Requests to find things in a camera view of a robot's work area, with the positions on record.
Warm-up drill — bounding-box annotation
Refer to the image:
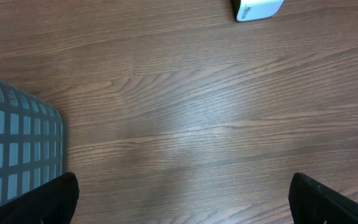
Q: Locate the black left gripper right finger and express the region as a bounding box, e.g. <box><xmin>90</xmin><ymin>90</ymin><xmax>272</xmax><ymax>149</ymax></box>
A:
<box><xmin>288</xmin><ymin>172</ymin><xmax>358</xmax><ymax>224</ymax></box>

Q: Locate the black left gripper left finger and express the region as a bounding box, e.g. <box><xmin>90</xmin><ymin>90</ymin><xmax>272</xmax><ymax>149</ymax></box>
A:
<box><xmin>0</xmin><ymin>172</ymin><xmax>80</xmax><ymax>224</ymax></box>

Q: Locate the grey plastic mesh basket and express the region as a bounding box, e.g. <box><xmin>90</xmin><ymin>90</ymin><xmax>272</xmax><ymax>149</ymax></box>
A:
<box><xmin>0</xmin><ymin>79</ymin><xmax>67</xmax><ymax>207</ymax></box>

